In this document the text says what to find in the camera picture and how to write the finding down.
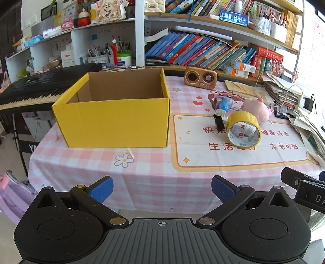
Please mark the blue phone on shelf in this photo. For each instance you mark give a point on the blue phone on shelf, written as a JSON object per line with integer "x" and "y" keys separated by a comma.
{"x": 234, "y": 18}

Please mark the yellow tape roll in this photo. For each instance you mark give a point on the yellow tape roll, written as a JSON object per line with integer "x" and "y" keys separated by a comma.
{"x": 243, "y": 130}

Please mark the orange white medicine box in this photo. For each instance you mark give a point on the orange white medicine box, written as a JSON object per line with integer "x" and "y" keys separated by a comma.
{"x": 243, "y": 67}

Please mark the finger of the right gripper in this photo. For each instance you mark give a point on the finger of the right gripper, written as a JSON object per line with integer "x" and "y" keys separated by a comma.
{"x": 292, "y": 177}
{"x": 322, "y": 176}

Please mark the blue toy figure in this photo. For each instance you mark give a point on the blue toy figure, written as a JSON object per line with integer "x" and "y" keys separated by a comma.
{"x": 223, "y": 102}

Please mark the brown retro radio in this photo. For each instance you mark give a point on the brown retro radio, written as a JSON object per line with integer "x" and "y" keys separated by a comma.
{"x": 200, "y": 77}

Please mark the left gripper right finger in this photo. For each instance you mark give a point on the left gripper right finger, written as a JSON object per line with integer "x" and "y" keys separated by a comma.
{"x": 234, "y": 199}

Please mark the black binder clip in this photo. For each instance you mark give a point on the black binder clip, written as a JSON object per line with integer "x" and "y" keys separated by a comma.
{"x": 219, "y": 123}

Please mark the black power adapter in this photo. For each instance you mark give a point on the black power adapter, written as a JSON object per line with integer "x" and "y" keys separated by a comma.
{"x": 309, "y": 103}

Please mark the checkered chess board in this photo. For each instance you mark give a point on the checkered chess board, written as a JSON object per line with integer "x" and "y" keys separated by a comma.
{"x": 131, "y": 68}

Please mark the red round pot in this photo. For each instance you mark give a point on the red round pot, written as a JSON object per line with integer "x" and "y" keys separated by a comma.
{"x": 83, "y": 18}

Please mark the pink backpack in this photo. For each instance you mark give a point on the pink backpack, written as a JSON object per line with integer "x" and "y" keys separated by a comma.
{"x": 16, "y": 197}

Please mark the black electronic keyboard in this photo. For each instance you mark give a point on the black electronic keyboard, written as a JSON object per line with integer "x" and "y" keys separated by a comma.
{"x": 43, "y": 89}

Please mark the white green-lid jar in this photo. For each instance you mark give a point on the white green-lid jar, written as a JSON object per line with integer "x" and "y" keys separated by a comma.
{"x": 124, "y": 59}

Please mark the stack of papers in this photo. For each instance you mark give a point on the stack of papers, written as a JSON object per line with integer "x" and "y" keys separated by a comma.
{"x": 310, "y": 126}

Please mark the pink plush pig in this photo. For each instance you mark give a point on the pink plush pig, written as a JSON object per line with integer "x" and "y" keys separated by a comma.
{"x": 258, "y": 108}

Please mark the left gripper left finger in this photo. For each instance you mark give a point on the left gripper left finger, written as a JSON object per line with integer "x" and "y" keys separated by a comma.
{"x": 92, "y": 197}

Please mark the white bookshelf unit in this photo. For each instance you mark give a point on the white bookshelf unit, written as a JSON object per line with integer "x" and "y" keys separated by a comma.
{"x": 179, "y": 33}

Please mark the yellow cardboard box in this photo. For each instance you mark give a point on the yellow cardboard box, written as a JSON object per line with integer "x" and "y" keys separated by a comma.
{"x": 116, "y": 109}

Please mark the white charger plug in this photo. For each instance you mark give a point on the white charger plug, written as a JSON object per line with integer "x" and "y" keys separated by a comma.
{"x": 221, "y": 113}

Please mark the pink checkered tablecloth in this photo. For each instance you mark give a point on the pink checkered tablecloth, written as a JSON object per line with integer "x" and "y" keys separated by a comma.
{"x": 176, "y": 178}

